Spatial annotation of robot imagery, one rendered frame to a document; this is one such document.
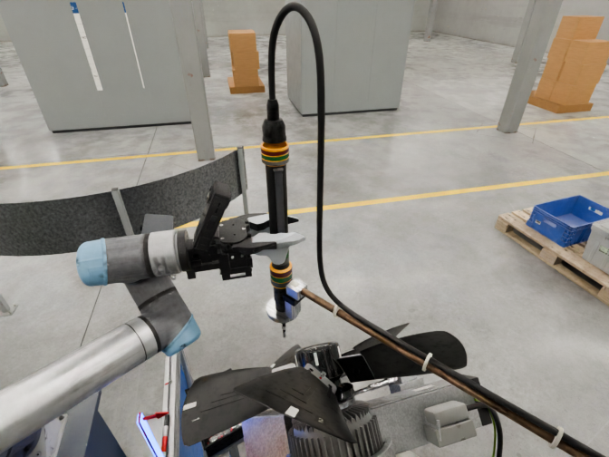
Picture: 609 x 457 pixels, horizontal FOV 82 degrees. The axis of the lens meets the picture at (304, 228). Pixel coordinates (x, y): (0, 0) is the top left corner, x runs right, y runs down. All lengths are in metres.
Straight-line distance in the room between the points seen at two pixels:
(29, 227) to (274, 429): 2.14
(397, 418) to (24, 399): 0.77
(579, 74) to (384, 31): 3.74
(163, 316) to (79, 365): 0.14
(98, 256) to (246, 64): 8.24
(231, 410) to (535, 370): 2.21
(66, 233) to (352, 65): 5.58
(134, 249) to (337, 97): 6.58
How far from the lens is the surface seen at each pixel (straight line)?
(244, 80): 8.81
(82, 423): 1.29
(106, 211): 2.61
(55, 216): 2.68
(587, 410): 2.80
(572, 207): 4.35
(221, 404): 0.97
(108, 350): 0.67
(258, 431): 1.11
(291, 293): 0.67
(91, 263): 0.64
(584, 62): 8.69
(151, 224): 1.49
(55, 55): 6.99
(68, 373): 0.65
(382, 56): 7.22
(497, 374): 2.69
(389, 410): 1.01
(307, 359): 0.93
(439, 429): 1.01
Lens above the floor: 2.01
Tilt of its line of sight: 34 degrees down
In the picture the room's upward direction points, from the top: straight up
